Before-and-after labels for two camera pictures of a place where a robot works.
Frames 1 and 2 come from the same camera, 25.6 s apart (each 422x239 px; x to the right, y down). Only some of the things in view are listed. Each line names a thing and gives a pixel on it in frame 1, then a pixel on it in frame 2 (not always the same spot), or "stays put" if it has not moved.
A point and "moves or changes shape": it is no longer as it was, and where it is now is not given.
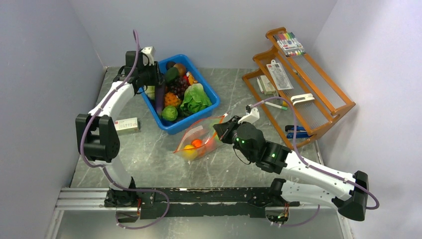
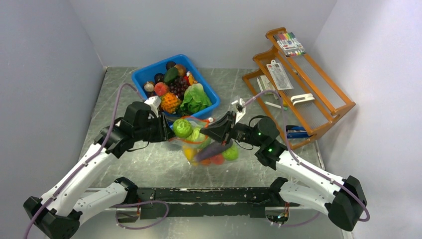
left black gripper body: (151, 74) → (155, 129)
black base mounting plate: (166, 202) stays put
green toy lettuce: (195, 100) stays put
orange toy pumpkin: (196, 143) → (205, 162)
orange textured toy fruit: (171, 99) stays put
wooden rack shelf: (299, 99) stays put
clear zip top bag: (199, 138) moves or changes shape
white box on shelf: (265, 85) stays put
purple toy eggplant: (159, 99) → (211, 150)
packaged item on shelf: (278, 76) stays put
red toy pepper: (187, 78) stays put
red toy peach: (210, 145) → (218, 159)
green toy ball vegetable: (217, 140) moves or changes shape
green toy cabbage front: (169, 113) → (182, 128)
